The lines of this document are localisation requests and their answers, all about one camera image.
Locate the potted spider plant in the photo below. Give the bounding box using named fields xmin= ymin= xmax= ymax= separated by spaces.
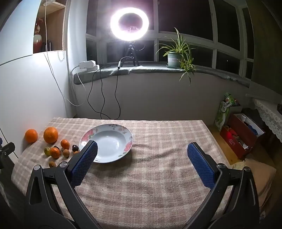
xmin=155 ymin=27 xmax=196 ymax=85

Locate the grey sill mat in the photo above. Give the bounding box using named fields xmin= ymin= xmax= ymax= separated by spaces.
xmin=74 ymin=62 xmax=252 ymax=87

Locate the black tripod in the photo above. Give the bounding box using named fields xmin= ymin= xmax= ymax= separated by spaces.
xmin=120 ymin=41 xmax=141 ymax=66

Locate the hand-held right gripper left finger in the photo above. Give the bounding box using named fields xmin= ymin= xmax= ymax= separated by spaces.
xmin=25 ymin=140 xmax=98 ymax=229

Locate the large orange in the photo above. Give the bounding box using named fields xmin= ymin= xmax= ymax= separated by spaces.
xmin=24 ymin=129 xmax=38 ymax=143
xmin=43 ymin=127 xmax=59 ymax=143

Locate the black ring light cable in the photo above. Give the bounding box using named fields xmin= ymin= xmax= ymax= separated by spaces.
xmin=100 ymin=56 xmax=135 ymax=120

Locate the wooden shelf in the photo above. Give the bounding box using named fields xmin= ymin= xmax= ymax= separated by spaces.
xmin=33 ymin=0 xmax=66 ymax=53

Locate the red cardboard box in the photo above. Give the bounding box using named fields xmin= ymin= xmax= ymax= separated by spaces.
xmin=220 ymin=113 xmax=265 ymax=160

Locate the white cabinet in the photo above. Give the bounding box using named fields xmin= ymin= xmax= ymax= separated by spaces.
xmin=0 ymin=0 xmax=76 ymax=159

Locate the floral white plate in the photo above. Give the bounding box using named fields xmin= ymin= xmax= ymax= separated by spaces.
xmin=79 ymin=124 xmax=134 ymax=163

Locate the plaid beige tablecloth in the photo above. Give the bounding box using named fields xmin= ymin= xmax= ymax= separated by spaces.
xmin=11 ymin=117 xmax=234 ymax=229

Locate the white power strip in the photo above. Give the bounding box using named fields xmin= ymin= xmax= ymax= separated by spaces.
xmin=79 ymin=61 xmax=97 ymax=69

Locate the red vase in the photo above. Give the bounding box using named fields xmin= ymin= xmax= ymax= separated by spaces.
xmin=33 ymin=19 xmax=43 ymax=53

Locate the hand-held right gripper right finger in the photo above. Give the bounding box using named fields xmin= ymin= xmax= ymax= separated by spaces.
xmin=187 ymin=141 xmax=261 ymax=229

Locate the black power cable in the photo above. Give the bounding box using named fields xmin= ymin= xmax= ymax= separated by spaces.
xmin=88 ymin=66 xmax=111 ymax=120

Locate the white cable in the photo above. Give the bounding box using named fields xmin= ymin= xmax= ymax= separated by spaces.
xmin=43 ymin=0 xmax=86 ymax=106

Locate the olive curtain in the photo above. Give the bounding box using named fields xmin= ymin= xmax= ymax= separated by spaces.
xmin=249 ymin=0 xmax=282 ymax=93

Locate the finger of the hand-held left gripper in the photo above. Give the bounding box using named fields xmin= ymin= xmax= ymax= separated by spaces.
xmin=0 ymin=142 xmax=16 ymax=170

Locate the tan cushion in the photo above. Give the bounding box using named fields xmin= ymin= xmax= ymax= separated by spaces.
xmin=230 ymin=159 xmax=277 ymax=212

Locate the white lace cloth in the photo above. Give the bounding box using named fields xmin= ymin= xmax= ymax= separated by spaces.
xmin=252 ymin=98 xmax=282 ymax=142

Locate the green snack bag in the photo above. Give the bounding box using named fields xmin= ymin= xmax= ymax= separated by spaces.
xmin=215 ymin=92 xmax=236 ymax=131

